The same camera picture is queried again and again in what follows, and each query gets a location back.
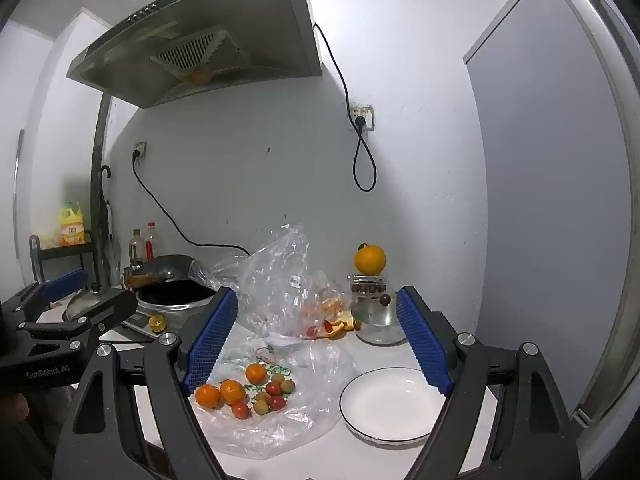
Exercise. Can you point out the dark oil bottle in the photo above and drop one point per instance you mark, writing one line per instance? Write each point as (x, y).
(136, 249)

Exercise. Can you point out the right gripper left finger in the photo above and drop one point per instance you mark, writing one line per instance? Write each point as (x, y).
(131, 417)

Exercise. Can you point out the white wall socket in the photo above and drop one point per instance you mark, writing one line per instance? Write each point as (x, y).
(139, 150)
(363, 117)

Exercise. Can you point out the mandarin orange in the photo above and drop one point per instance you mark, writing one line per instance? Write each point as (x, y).
(207, 396)
(256, 374)
(232, 392)

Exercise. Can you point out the large orange on container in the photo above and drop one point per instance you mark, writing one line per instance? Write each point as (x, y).
(370, 259)

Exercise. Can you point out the black metal rack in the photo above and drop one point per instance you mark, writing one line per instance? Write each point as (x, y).
(39, 255)

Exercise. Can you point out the black umbrella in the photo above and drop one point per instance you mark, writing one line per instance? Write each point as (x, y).
(104, 224)

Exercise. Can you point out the white wall socket left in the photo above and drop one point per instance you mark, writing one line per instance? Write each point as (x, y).
(139, 150)

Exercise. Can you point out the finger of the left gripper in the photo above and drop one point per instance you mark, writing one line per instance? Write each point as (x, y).
(27, 304)
(85, 317)

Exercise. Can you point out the steel saucepan with lid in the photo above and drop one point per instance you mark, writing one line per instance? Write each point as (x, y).
(376, 321)

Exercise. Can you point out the red sauce bottle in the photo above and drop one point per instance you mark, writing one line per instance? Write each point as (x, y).
(150, 242)

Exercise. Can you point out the glass pot lid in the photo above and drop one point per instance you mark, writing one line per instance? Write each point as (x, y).
(82, 302)

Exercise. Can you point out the red cherry tomato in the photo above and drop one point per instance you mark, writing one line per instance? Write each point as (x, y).
(273, 388)
(277, 403)
(240, 410)

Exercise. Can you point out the grey refrigerator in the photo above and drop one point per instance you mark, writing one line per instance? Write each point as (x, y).
(556, 86)

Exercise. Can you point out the black wok wooden handle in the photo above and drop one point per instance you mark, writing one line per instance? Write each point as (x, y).
(161, 269)

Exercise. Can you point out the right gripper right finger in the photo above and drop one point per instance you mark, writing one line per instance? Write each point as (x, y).
(530, 437)

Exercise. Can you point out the white plate black rim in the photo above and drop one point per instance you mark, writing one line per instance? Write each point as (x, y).
(391, 406)

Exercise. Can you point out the clear container of dark fruits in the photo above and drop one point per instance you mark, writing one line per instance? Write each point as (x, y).
(365, 287)

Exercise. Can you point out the yellow oil bottle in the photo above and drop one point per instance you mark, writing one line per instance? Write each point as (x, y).
(72, 226)

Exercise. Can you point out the steel gas stove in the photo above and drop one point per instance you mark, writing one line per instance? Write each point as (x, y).
(165, 307)

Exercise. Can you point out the orange peel scraps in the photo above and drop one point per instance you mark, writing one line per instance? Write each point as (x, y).
(342, 322)

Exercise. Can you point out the white wall socket right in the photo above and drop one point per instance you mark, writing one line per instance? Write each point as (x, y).
(363, 117)

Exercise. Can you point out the printed flat plastic bag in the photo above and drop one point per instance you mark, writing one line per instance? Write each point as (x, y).
(320, 370)

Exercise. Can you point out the steel range hood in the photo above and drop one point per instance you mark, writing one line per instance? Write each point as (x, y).
(171, 49)

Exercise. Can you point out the crumpled clear plastic bag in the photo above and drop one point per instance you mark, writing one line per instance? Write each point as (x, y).
(277, 291)

